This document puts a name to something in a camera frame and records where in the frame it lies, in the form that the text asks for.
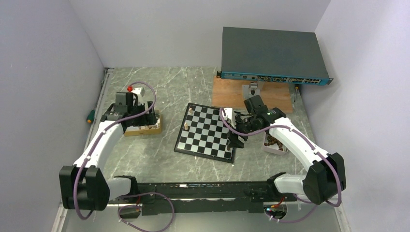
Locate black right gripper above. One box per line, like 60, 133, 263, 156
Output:
227, 115, 257, 148

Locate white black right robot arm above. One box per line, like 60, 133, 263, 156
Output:
219, 95, 346, 207

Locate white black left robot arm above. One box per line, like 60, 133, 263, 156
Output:
59, 87, 159, 211

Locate wooden board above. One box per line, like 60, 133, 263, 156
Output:
211, 77, 293, 113

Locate gold metal tin tray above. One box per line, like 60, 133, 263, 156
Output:
124, 111, 163, 137

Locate black and white chessboard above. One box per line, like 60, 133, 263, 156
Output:
174, 102, 236, 163

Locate pink plastic tray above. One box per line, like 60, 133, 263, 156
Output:
262, 134, 289, 155

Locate green orange screwdriver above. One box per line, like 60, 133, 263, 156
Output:
86, 110, 95, 123

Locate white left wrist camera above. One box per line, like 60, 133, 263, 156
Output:
127, 86, 145, 101

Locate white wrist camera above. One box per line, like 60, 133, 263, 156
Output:
222, 107, 236, 129
127, 86, 145, 101

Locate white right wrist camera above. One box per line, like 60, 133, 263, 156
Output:
222, 107, 236, 129

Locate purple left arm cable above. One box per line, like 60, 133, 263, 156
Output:
73, 82, 175, 232

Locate metal bracket with knob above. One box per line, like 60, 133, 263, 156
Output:
242, 82, 261, 100

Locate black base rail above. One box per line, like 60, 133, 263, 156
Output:
110, 181, 296, 216

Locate blue grey network switch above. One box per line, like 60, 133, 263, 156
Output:
216, 27, 333, 86

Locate aluminium frame rail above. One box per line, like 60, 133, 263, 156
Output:
51, 67, 115, 232

